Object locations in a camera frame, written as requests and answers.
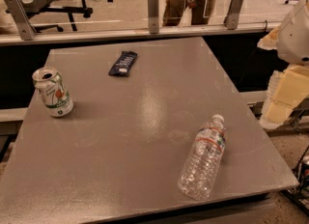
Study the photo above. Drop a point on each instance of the metal bracket post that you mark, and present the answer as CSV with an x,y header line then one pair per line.
x,y
153,16
231,20
24,28

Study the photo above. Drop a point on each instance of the right metal bracket post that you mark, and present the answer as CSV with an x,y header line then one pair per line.
x,y
231,20

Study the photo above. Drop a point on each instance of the green white soda can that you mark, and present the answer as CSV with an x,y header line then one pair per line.
x,y
55,96

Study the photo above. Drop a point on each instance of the black wire rack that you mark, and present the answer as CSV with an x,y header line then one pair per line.
x,y
299,195

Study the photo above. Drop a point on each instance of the middle metal bracket post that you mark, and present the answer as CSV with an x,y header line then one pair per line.
x,y
153,16

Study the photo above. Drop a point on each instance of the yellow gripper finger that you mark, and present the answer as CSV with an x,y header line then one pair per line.
x,y
286,90
269,41

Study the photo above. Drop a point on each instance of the dark blue snack bar wrapper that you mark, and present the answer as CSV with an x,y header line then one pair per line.
x,y
123,64

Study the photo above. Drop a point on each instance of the clear plastic water bottle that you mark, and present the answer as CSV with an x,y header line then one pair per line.
x,y
201,166

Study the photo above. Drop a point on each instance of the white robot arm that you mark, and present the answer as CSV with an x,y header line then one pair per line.
x,y
293,36

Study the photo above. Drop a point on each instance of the left metal bracket post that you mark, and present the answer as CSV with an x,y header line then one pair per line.
x,y
24,28

